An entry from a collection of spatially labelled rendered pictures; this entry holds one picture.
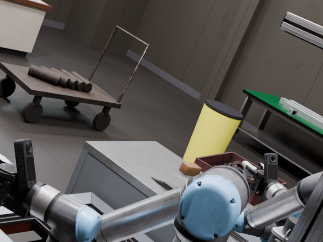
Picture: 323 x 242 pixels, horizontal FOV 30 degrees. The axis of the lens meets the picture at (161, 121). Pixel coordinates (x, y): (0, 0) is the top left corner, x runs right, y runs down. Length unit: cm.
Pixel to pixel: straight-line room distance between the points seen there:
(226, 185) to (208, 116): 559
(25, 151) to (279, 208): 86
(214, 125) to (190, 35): 441
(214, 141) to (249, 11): 378
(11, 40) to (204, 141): 315
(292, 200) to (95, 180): 138
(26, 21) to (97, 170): 563
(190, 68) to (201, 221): 968
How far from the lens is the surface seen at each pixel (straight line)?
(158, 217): 139
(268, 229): 210
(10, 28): 839
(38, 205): 136
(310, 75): 953
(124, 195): 291
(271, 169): 222
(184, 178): 313
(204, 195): 118
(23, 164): 138
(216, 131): 676
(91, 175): 304
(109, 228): 144
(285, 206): 189
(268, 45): 998
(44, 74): 642
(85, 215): 133
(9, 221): 256
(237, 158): 607
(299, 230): 143
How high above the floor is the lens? 204
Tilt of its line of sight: 14 degrees down
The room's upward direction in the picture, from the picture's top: 23 degrees clockwise
